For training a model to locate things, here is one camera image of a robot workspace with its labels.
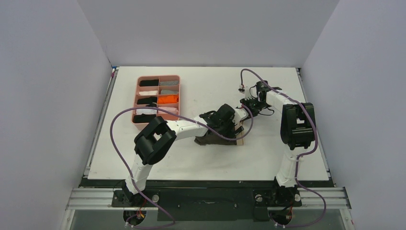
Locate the olive underwear beige waistband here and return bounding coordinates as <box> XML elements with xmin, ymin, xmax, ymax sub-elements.
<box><xmin>194</xmin><ymin>121</ymin><xmax>243</xmax><ymax>146</ymax></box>

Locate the pink divided organizer tray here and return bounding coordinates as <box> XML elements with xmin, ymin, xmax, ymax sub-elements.
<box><xmin>131</xmin><ymin>75</ymin><xmax>180</xmax><ymax>130</ymax></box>

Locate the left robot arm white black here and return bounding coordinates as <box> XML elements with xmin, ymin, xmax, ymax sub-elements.
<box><xmin>122</xmin><ymin>104</ymin><xmax>249</xmax><ymax>206</ymax></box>

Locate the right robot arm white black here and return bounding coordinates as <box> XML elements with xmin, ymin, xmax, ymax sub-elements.
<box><xmin>238</xmin><ymin>81</ymin><xmax>315</xmax><ymax>206</ymax></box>

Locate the pink rolled underwear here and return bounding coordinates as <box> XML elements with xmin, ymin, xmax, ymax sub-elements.
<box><xmin>158</xmin><ymin>106</ymin><xmax>179</xmax><ymax>114</ymax></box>

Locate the grey striped rolled underwear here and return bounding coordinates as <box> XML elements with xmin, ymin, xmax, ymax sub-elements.
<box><xmin>159</xmin><ymin>80</ymin><xmax>179</xmax><ymax>86</ymax></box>

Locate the orange rolled underwear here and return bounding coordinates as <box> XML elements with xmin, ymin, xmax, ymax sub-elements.
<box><xmin>157</xmin><ymin>94</ymin><xmax>179</xmax><ymax>104</ymax></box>

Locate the black rolled underwear middle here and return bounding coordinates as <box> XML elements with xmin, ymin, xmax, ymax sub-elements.
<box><xmin>136</xmin><ymin>96</ymin><xmax>158</xmax><ymax>107</ymax></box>

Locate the black rolled underwear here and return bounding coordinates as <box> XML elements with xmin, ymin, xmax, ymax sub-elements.
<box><xmin>136</xmin><ymin>96</ymin><xmax>158</xmax><ymax>107</ymax></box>
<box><xmin>139</xmin><ymin>79</ymin><xmax>159</xmax><ymax>87</ymax></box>
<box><xmin>132</xmin><ymin>114</ymin><xmax>157</xmax><ymax>124</ymax></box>

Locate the white rolled underwear upper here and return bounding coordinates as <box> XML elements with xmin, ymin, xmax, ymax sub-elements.
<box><xmin>138</xmin><ymin>90</ymin><xmax>158</xmax><ymax>96</ymax></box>

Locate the white rolled underwear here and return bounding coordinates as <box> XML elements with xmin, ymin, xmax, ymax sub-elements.
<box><xmin>135</xmin><ymin>108</ymin><xmax>157</xmax><ymax>115</ymax></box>
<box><xmin>138</xmin><ymin>90</ymin><xmax>158</xmax><ymax>96</ymax></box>

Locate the black rolled underwear bottom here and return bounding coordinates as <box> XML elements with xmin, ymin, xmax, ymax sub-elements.
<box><xmin>132</xmin><ymin>114</ymin><xmax>157</xmax><ymax>124</ymax></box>

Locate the black rolled underwear top left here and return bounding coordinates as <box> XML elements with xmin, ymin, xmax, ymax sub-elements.
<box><xmin>139</xmin><ymin>79</ymin><xmax>159</xmax><ymax>87</ymax></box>

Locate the white rolled underwear lower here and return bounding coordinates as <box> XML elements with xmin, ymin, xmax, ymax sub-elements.
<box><xmin>135</xmin><ymin>108</ymin><xmax>157</xmax><ymax>115</ymax></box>

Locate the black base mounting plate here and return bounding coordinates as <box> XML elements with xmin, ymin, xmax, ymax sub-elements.
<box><xmin>79</xmin><ymin>178</ymin><xmax>333</xmax><ymax>225</ymax></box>

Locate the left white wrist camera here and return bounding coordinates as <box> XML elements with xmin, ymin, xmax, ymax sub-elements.
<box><xmin>233</xmin><ymin>108</ymin><xmax>249</xmax><ymax>125</ymax></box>

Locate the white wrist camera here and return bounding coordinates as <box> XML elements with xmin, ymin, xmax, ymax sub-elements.
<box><xmin>238</xmin><ymin>84</ymin><xmax>249</xmax><ymax>93</ymax></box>
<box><xmin>233</xmin><ymin>108</ymin><xmax>249</xmax><ymax>125</ymax></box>

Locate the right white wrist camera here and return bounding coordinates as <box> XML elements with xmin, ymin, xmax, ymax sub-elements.
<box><xmin>238</xmin><ymin>84</ymin><xmax>249</xmax><ymax>93</ymax></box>

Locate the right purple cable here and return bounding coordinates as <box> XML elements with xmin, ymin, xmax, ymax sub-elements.
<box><xmin>240</xmin><ymin>69</ymin><xmax>327</xmax><ymax>229</ymax></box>

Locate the aluminium frame rail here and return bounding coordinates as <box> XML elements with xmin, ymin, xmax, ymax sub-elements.
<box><xmin>60</xmin><ymin>187</ymin><xmax>355</xmax><ymax>230</ymax></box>

